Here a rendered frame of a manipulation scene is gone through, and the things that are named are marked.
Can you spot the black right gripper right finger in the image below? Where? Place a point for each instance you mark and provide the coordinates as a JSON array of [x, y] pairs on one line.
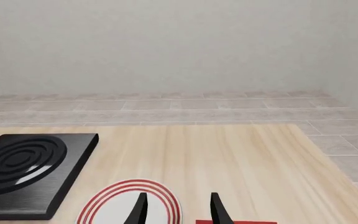
[[219, 212]]

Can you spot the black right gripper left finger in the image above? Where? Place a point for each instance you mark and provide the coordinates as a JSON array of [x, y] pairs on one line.
[[139, 212]]

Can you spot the white plate with red rings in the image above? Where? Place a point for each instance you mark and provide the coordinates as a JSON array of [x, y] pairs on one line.
[[110, 200]]

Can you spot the flat black stove plate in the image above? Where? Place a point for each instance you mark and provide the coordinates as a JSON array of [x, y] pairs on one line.
[[23, 168]]

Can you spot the red flat box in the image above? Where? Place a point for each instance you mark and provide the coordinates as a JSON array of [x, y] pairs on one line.
[[253, 221]]

